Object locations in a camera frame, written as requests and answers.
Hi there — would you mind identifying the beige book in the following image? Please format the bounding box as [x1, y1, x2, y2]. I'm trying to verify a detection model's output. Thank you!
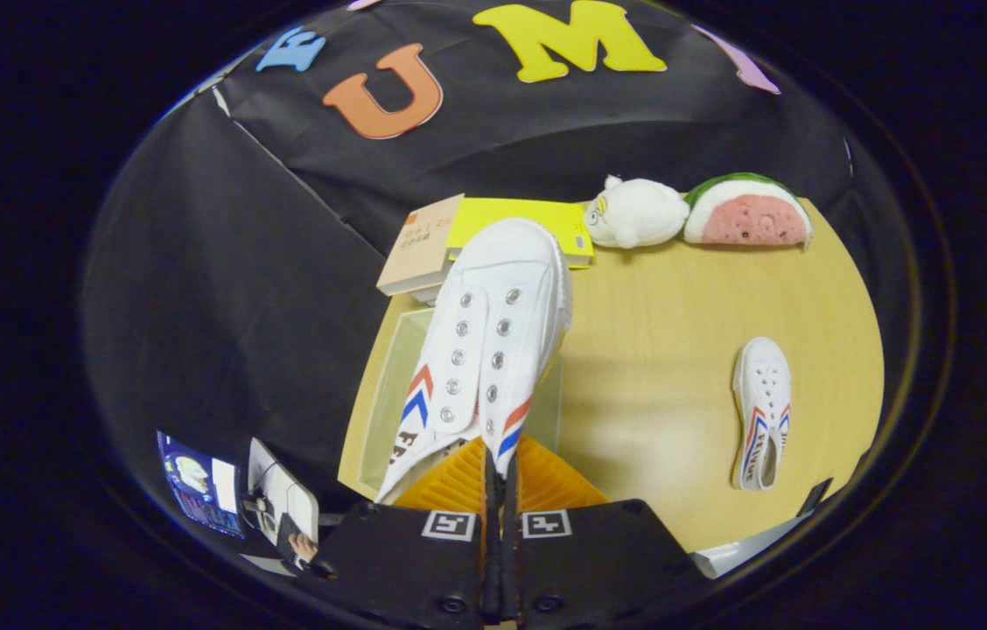
[376, 194, 465, 297]

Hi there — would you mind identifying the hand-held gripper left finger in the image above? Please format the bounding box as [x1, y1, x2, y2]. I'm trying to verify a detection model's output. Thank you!
[305, 435, 495, 627]

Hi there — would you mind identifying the white canvas shoe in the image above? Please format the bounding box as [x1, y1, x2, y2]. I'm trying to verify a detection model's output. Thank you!
[731, 337, 794, 491]
[374, 219, 573, 507]

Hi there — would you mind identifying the cream fabric storage box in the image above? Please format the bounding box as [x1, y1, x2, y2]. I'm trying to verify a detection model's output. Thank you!
[358, 306, 563, 495]

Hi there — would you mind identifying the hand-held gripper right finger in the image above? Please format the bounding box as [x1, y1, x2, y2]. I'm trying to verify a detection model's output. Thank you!
[502, 435, 713, 627]

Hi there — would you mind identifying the computer monitor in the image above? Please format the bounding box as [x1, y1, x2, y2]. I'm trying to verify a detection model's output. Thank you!
[157, 430, 245, 536]

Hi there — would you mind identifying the black table bracket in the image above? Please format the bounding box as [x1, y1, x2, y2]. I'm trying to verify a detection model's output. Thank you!
[795, 477, 834, 517]

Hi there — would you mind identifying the white plush toy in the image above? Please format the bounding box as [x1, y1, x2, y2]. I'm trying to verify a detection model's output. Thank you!
[584, 175, 691, 249]

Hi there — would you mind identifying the yellow book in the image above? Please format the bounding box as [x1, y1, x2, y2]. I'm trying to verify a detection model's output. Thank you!
[445, 198, 595, 268]

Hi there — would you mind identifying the watermelon slice plush toy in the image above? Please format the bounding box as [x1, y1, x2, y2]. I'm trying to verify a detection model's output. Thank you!
[683, 172, 813, 249]

